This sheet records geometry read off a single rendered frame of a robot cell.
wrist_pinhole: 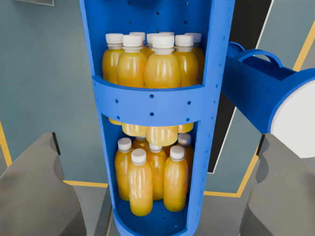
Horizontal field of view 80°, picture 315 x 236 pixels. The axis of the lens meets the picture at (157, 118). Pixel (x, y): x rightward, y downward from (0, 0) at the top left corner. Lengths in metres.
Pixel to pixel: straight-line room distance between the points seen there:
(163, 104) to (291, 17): 1.58
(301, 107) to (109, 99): 0.53
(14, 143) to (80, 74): 1.01
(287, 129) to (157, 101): 0.48
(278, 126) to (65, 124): 1.68
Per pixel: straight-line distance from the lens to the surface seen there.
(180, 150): 0.52
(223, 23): 0.35
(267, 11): 1.55
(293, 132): 0.71
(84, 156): 2.07
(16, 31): 1.82
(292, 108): 0.67
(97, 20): 0.48
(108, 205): 1.42
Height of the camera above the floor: 1.52
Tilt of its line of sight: 63 degrees down
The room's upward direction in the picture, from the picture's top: 178 degrees clockwise
